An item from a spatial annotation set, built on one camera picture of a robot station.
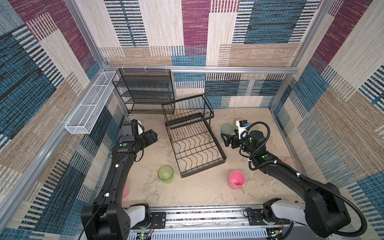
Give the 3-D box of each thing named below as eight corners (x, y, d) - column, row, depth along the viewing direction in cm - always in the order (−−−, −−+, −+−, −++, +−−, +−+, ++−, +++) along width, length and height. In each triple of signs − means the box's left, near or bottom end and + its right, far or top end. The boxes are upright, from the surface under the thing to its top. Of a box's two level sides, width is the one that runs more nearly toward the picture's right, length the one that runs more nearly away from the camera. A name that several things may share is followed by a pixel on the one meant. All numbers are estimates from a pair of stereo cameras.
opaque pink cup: (229, 189, 85) (233, 182, 76) (227, 177, 89) (231, 170, 81) (243, 189, 85) (248, 182, 76) (241, 177, 89) (246, 170, 80)
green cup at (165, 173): (159, 185, 86) (156, 180, 79) (161, 171, 91) (159, 165, 84) (173, 185, 86) (171, 180, 79) (174, 171, 91) (172, 165, 84)
